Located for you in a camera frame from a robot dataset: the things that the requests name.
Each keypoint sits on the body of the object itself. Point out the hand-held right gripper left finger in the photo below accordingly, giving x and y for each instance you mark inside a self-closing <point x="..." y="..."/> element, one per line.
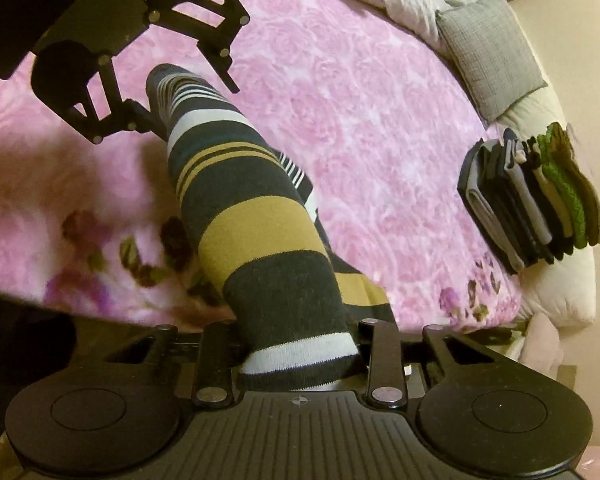
<point x="215" y="352"/>

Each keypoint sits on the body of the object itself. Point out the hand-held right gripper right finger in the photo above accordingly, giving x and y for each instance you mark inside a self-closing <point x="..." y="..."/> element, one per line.
<point x="387" y="355"/>

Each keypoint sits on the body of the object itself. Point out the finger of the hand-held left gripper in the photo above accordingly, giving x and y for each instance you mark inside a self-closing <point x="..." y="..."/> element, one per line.
<point x="125" y="117"/>
<point x="232" y="25"/>

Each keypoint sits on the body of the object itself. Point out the striped knit shirt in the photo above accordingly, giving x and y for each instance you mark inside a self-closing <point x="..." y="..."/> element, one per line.
<point x="270" y="240"/>

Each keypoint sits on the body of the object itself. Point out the pink floral blanket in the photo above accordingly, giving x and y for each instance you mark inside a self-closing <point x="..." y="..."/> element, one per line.
<point x="355" y="110"/>

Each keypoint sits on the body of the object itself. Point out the grey striped quilt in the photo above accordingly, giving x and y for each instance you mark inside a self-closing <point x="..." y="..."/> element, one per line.
<point x="415" y="5"/>

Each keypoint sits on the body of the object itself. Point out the stack of folded clothes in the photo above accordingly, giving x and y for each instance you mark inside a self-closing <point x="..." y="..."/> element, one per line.
<point x="530" y="200"/>

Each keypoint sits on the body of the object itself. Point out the grey square pillow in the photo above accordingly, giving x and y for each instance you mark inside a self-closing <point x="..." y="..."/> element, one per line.
<point x="490" y="55"/>

